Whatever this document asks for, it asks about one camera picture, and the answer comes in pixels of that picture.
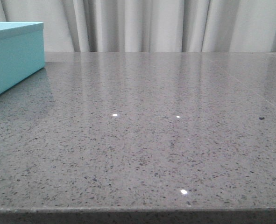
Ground light blue storage box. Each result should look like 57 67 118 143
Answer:
0 22 45 94

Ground white pleated curtain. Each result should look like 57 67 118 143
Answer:
0 0 276 52

